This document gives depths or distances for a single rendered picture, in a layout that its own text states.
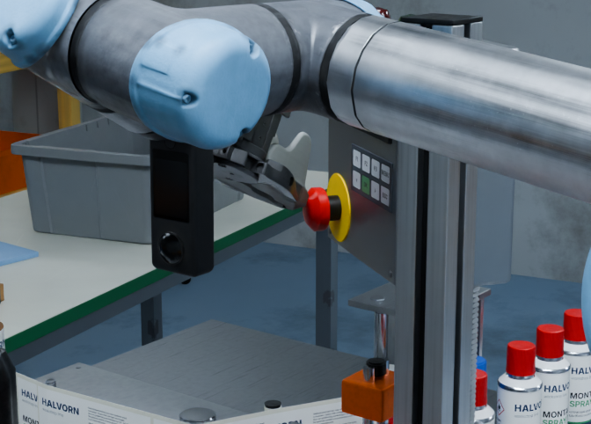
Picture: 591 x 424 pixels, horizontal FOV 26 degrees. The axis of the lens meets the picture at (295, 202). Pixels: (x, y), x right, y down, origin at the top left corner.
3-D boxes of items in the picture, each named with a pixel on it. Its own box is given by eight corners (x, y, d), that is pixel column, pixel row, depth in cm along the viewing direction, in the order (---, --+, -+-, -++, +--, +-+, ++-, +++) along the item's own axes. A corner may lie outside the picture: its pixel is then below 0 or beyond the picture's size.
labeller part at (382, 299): (411, 278, 156) (411, 270, 156) (492, 295, 149) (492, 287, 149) (347, 306, 145) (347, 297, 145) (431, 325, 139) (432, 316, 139)
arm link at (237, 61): (323, 24, 80) (204, -17, 87) (190, 37, 72) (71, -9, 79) (305, 142, 83) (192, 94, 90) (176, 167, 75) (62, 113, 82)
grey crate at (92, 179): (134, 185, 363) (132, 107, 358) (262, 197, 348) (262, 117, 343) (10, 234, 309) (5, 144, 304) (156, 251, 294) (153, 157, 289)
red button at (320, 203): (331, 181, 112) (298, 184, 111) (346, 190, 109) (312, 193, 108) (331, 223, 113) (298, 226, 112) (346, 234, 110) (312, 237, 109)
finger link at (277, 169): (317, 186, 104) (259, 147, 97) (310, 204, 103) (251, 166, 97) (271, 179, 106) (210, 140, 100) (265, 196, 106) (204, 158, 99)
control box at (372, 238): (426, 233, 118) (432, 26, 114) (513, 284, 102) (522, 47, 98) (323, 242, 115) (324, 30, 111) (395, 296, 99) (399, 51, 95)
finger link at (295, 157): (347, 156, 109) (291, 114, 102) (326, 221, 108) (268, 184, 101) (317, 151, 111) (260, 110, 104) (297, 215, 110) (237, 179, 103)
